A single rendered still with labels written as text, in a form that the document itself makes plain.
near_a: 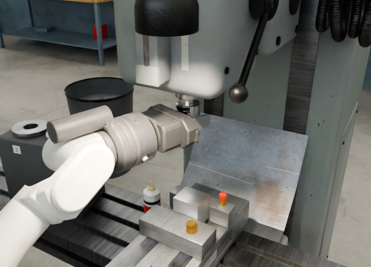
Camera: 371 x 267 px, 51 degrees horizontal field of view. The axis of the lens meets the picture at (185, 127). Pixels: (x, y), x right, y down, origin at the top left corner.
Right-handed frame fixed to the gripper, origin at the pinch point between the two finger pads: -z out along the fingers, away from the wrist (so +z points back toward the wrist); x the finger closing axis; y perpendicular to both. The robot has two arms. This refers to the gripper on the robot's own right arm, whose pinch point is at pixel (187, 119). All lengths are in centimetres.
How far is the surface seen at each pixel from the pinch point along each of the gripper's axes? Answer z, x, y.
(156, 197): -0.7, 11.1, 23.9
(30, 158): 17.7, 36.3, 17.0
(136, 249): 12.8, 0.8, 24.6
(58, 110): -111, 307, 122
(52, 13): -252, 595, 74
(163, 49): 10.1, -5.3, -16.0
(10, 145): 20.2, 41.0, 14.6
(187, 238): 6.4, -7.0, 20.6
